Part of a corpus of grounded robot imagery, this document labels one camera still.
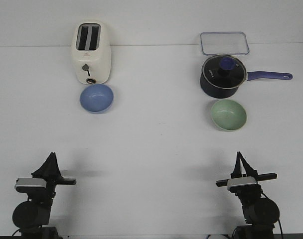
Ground green bowl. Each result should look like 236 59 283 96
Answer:
210 99 247 131

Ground clear plastic food container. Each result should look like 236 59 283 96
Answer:
200 32 250 56

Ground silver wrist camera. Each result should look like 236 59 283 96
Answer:
14 178 47 193
227 176 258 192

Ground dark blue saucepan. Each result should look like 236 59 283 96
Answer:
199 54 293 99

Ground cream two-slot toaster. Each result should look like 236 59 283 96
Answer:
71 20 112 85

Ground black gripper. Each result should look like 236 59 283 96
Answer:
216 151 277 199
31 152 76 199

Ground glass pot lid blue knob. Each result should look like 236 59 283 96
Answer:
202 55 247 89

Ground blue bowl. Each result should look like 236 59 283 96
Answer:
79 84 114 114

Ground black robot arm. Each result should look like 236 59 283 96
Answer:
12 152 76 239
216 151 280 239

